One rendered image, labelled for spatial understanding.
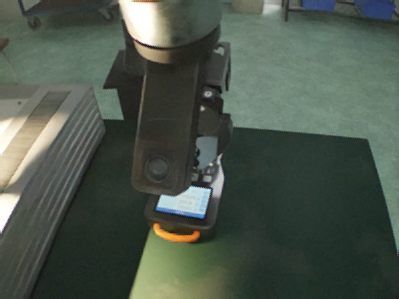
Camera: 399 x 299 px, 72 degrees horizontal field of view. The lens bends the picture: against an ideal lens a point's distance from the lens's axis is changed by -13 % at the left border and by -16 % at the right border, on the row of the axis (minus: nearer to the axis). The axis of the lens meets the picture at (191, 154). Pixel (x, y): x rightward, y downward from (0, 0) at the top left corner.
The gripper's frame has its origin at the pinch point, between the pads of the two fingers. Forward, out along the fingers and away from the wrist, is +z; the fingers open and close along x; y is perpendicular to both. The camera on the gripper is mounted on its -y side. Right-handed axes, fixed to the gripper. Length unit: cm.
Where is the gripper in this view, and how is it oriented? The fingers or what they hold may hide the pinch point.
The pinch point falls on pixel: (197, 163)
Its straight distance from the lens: 40.7
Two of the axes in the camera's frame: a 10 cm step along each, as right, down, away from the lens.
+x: -9.7, -1.3, 2.0
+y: 2.1, -8.6, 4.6
